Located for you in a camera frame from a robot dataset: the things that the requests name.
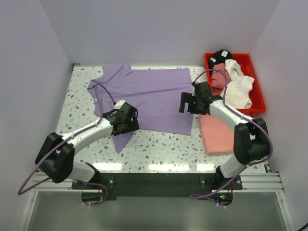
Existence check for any black t-shirt with label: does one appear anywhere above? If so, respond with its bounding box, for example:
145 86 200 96
208 50 232 69

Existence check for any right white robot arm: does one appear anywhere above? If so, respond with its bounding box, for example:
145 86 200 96
179 82 273 189

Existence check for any aluminium extrusion rail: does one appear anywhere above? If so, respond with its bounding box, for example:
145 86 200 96
33 173 284 193

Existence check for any red plastic bin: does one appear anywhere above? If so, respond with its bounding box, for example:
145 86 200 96
204 52 267 115

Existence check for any white printed t-shirt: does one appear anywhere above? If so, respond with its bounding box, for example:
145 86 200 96
225 59 254 109

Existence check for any folded salmon pink t-shirt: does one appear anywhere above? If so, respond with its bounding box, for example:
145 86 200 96
199 115 234 155

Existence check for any dusty pink t-shirt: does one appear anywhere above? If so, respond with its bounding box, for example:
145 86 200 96
210 63 231 95

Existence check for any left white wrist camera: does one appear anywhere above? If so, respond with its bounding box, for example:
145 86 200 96
114 100 126 110

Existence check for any lavender purple t-shirt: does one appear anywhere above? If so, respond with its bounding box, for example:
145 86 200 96
87 63 195 154

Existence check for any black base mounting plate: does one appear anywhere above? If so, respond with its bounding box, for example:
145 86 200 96
72 173 243 203

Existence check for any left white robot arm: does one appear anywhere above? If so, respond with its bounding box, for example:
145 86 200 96
35 100 139 189

